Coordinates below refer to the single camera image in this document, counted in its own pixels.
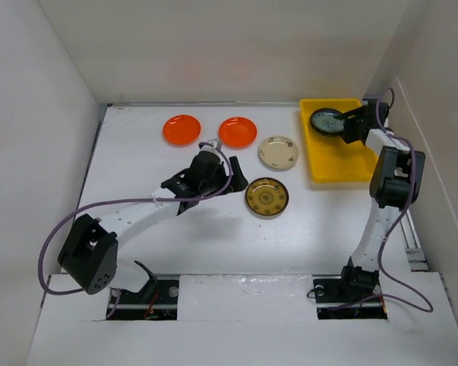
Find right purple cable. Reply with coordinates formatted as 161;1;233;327
327;87;434;314

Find left orange plate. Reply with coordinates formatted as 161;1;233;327
162;114;202;146

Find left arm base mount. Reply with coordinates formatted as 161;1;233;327
106;275;180;321

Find orange plate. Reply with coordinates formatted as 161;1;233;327
162;114;202;146
218;116;258;149

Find blue floral plate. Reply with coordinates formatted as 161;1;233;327
309;108;344;136

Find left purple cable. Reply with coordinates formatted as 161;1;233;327
37;141;234;319

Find purple cable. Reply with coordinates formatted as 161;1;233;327
37;141;234;319
327;87;434;314

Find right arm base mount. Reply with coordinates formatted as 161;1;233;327
307;275;388;320

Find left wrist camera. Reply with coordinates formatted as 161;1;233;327
205;138;222;151

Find cream patterned plate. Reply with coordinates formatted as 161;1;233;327
258;136;299;171

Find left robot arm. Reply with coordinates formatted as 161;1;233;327
58;150;248;303

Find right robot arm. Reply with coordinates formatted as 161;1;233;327
337;101;426;303

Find yellow patterned plate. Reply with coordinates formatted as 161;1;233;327
244;177;289;219

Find right orange plate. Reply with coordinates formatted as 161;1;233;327
218;116;258;149

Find yellow plastic bin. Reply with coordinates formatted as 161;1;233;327
299;98;377;184

